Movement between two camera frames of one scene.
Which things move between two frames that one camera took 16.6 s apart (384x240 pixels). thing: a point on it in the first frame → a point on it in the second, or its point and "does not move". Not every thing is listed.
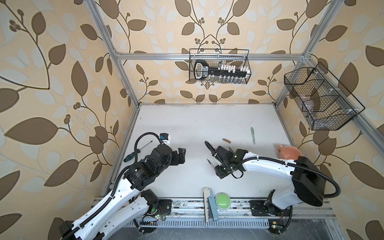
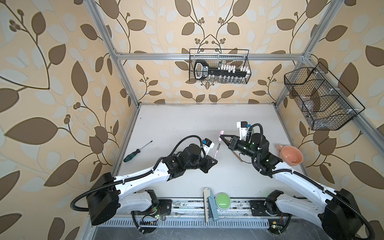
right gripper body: [222, 170] → [242, 147]
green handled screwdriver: [133, 154] does not move
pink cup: [289, 152] does not move
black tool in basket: [202, 70] does not move
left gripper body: [172, 160] → [199, 163]
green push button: [222, 201] does not move
